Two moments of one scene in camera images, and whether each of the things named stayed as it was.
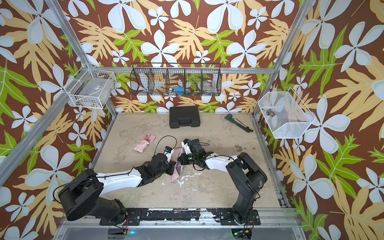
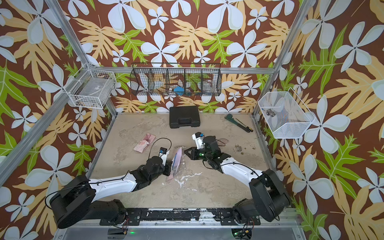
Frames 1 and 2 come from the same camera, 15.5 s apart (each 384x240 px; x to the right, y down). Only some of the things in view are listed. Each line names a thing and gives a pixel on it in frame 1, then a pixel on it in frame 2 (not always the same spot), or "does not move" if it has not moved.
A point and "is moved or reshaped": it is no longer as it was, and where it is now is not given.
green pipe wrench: [229, 117] does not move
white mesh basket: [286, 116] does not move
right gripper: [183, 161] -> [194, 155]
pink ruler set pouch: [178, 169] is moved or reshaped
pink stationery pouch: [145, 142] does not move
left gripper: [171, 164] does not move
